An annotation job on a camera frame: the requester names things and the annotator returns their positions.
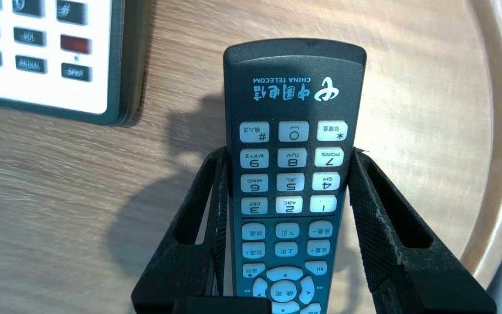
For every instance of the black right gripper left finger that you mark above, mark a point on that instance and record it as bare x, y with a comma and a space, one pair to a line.
181, 270

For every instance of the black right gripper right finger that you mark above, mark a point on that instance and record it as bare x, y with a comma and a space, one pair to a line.
408, 270

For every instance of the black TV remote control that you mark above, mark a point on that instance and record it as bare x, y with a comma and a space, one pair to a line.
294, 100

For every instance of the round wooden side table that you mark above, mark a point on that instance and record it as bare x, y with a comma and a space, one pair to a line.
103, 174

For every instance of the black white desk telephone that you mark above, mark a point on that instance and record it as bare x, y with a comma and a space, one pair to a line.
37, 83

